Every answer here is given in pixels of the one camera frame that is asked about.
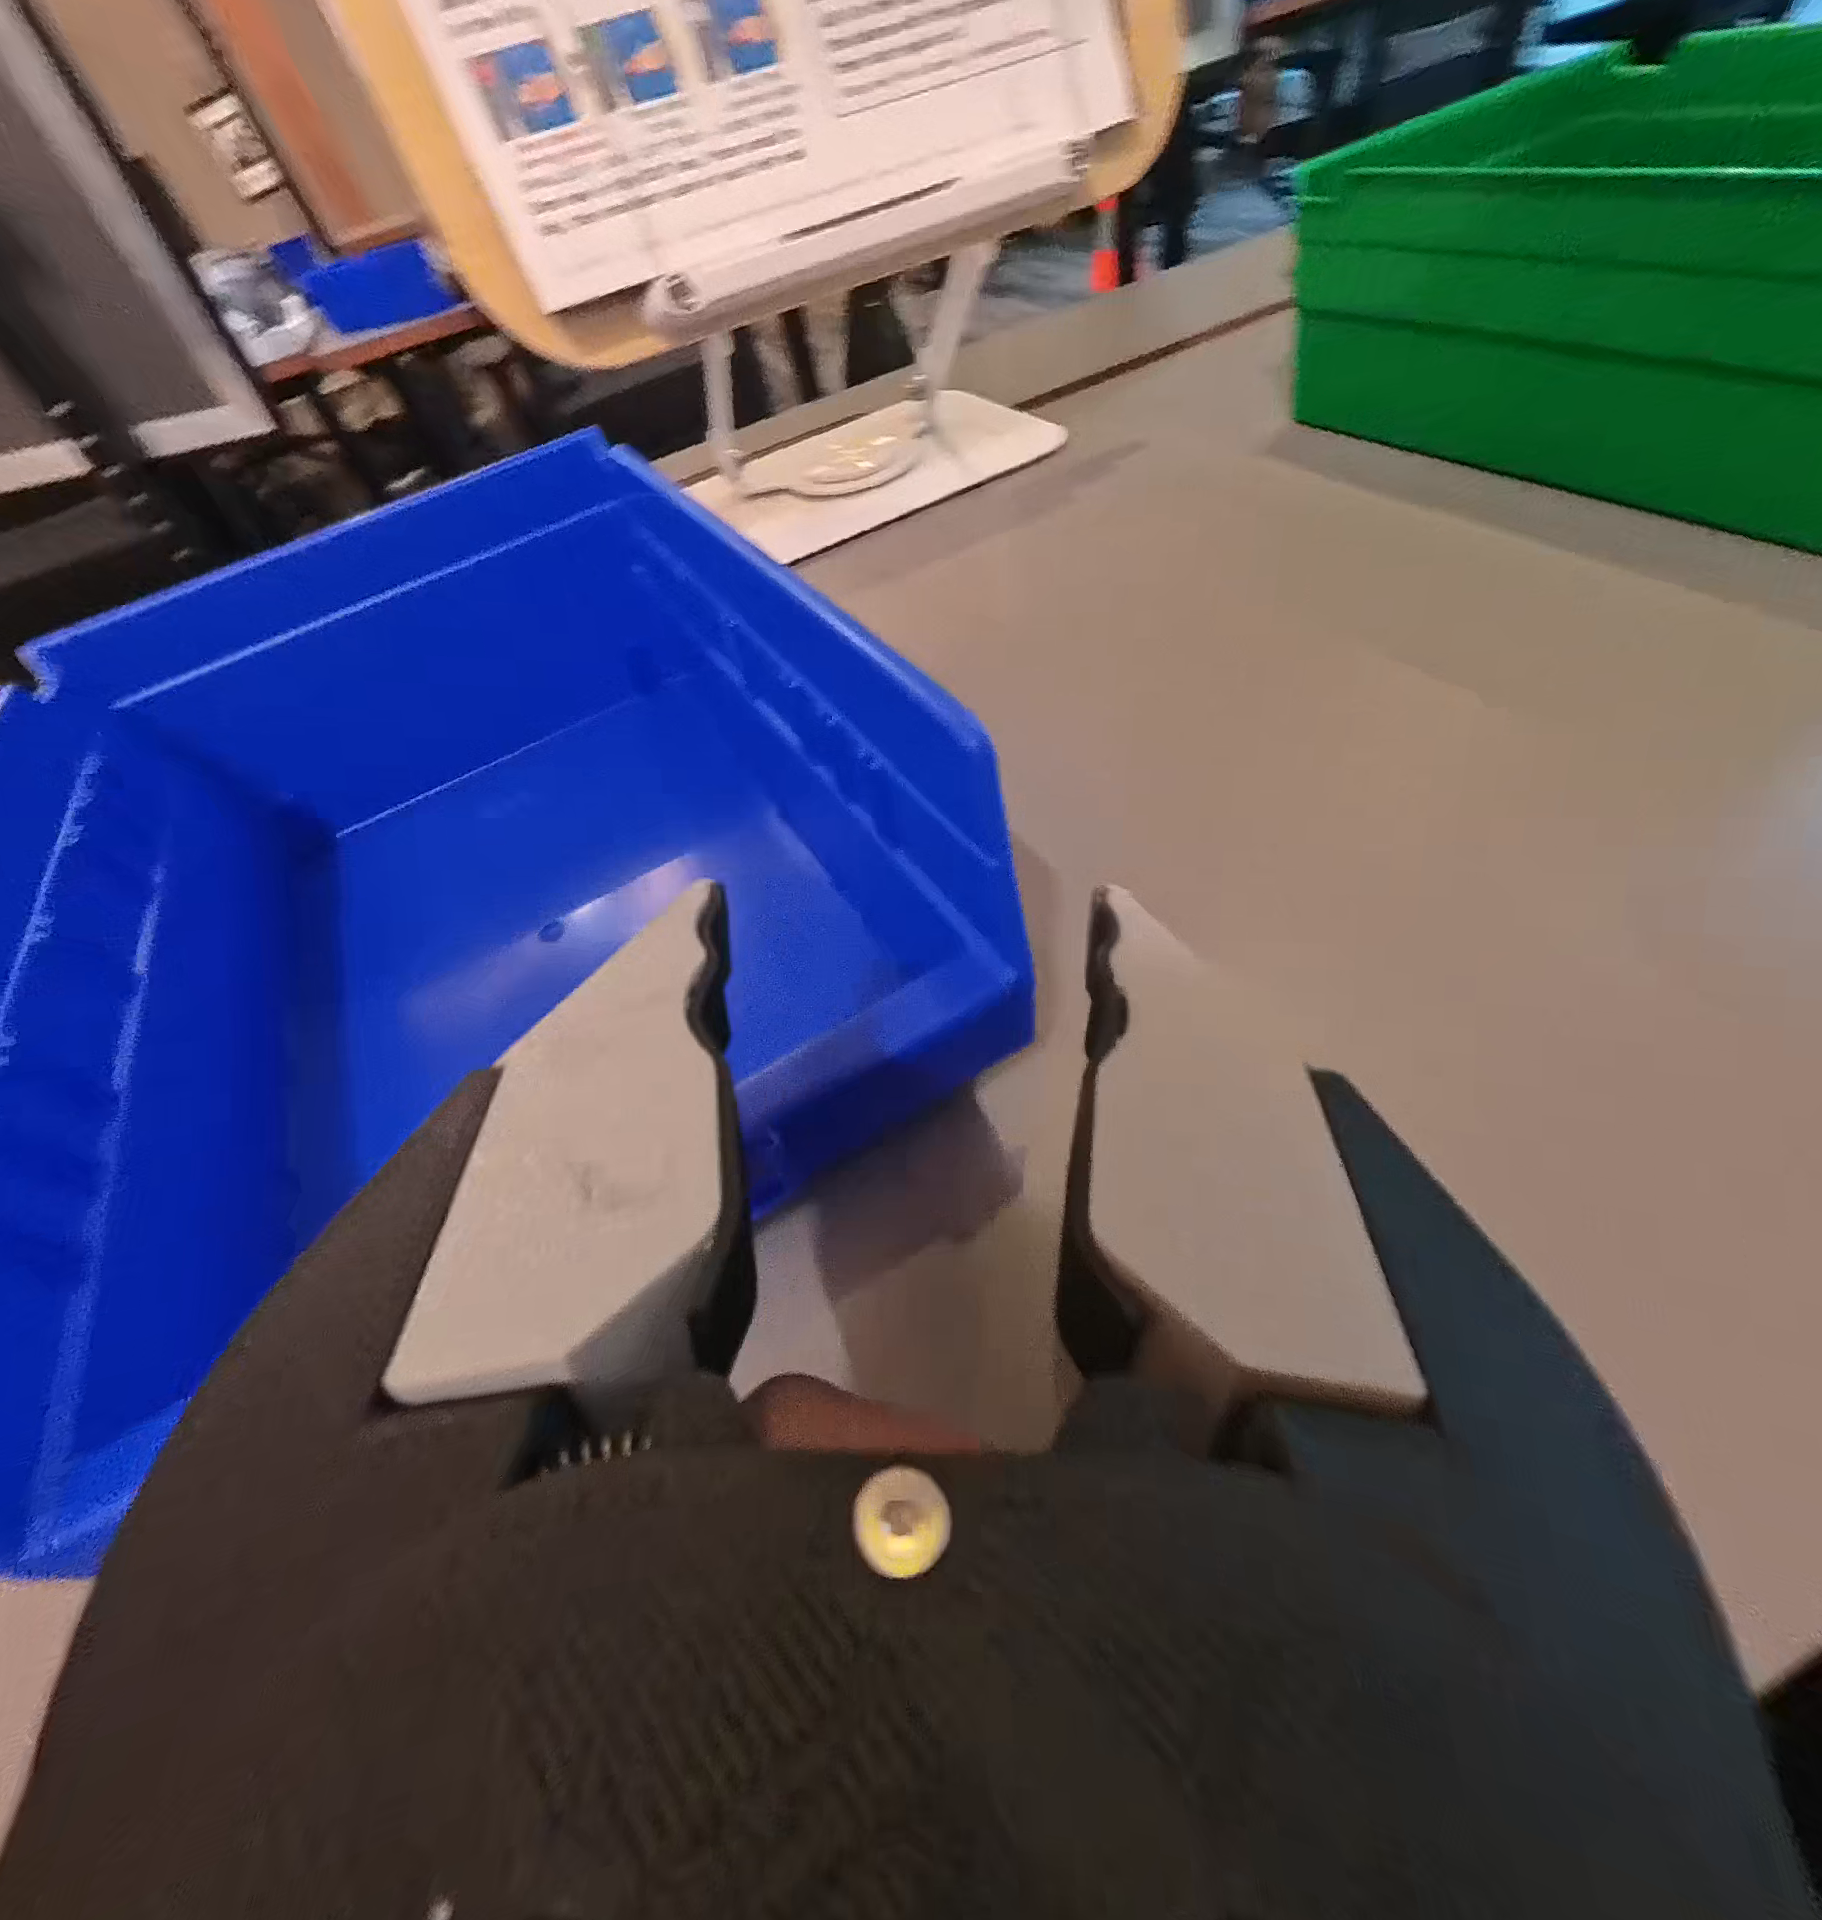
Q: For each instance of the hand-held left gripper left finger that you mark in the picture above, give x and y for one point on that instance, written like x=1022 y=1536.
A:
x=566 y=1200

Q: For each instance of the wooden-top standing desk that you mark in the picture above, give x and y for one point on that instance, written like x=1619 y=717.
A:
x=387 y=339

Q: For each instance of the small blue storage bin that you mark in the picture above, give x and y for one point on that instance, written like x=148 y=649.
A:
x=370 y=284

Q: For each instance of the grey aluminium-framed case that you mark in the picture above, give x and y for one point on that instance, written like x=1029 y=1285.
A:
x=41 y=301

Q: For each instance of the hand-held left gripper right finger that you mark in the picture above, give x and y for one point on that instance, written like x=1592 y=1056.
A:
x=1241 y=1200

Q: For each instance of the orange traffic cone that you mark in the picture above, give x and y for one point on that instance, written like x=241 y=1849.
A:
x=1102 y=255

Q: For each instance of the green plastic bin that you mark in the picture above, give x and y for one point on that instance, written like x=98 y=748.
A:
x=1571 y=374

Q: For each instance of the blue plastic bin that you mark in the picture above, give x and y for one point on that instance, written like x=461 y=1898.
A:
x=476 y=841

